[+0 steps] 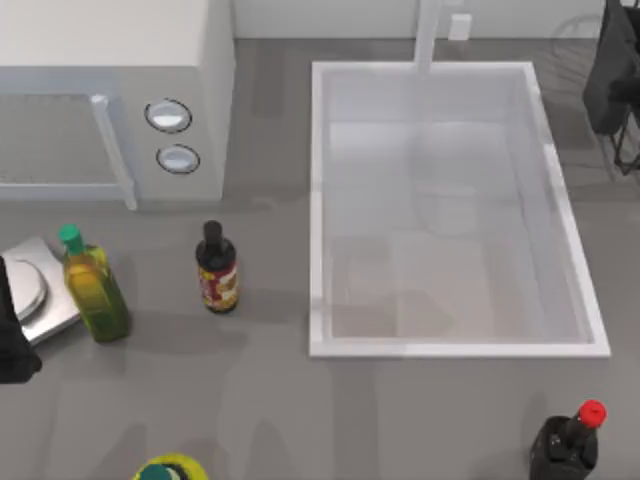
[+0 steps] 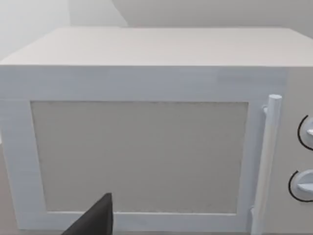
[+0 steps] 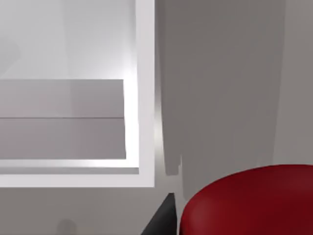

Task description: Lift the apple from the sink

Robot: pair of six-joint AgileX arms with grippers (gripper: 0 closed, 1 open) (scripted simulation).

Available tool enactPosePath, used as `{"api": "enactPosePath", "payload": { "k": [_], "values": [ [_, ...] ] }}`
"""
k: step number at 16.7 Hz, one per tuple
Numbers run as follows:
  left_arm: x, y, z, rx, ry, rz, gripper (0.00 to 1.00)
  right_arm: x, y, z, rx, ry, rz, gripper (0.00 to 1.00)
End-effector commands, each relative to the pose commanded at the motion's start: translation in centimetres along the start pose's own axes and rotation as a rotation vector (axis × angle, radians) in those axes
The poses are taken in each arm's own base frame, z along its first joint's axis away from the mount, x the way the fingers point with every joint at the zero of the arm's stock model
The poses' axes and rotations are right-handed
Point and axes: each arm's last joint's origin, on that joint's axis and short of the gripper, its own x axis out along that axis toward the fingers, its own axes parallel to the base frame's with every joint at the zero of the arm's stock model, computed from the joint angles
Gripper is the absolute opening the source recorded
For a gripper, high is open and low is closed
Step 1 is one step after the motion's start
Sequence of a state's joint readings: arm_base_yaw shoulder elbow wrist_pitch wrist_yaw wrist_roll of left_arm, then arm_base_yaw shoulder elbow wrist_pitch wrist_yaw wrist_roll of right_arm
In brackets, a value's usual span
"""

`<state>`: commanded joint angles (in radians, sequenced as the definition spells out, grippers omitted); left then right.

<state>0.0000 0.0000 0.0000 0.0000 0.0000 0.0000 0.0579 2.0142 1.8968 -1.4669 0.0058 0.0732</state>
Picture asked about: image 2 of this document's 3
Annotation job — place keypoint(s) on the pale microwave oven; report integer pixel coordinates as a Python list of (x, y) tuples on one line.
[(171, 49)]

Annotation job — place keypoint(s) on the white microwave knob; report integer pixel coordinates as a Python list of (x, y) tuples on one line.
[(306, 132), (303, 186)]

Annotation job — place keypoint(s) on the pale microwave door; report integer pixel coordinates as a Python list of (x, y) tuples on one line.
[(137, 156)]

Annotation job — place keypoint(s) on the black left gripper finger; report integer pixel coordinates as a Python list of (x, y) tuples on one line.
[(97, 218)]

